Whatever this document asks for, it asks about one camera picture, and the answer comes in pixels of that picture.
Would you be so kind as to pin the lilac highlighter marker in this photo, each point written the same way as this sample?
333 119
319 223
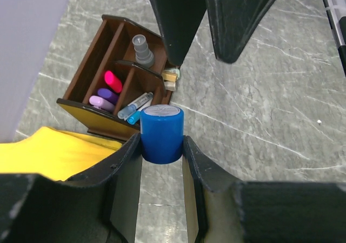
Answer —
101 103

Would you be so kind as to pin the pink highlighter marker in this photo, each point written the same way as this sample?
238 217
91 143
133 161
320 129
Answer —
113 81

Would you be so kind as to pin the white worn eraser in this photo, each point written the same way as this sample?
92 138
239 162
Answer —
170 86

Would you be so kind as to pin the yellow small eraser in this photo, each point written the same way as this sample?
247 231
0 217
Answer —
171 77

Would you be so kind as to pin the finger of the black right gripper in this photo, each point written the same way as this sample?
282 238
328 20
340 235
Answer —
232 23
178 22

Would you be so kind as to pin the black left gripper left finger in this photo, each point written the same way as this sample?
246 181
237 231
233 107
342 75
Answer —
99 204

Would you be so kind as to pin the yellow folded cloth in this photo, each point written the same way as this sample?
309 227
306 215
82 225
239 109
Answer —
55 154

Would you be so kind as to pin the aluminium frame rail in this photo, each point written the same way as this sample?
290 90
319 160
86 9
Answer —
335 10

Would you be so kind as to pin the clear blue ballpoint pen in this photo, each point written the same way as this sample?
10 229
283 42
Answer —
132 107

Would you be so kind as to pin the brown wooden desk organizer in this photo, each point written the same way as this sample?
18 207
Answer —
112 49

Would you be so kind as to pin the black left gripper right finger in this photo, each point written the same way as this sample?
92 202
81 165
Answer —
220 207

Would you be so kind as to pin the purple capped marker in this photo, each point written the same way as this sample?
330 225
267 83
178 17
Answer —
108 95

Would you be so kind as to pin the blue capped marker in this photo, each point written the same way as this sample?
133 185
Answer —
136 116

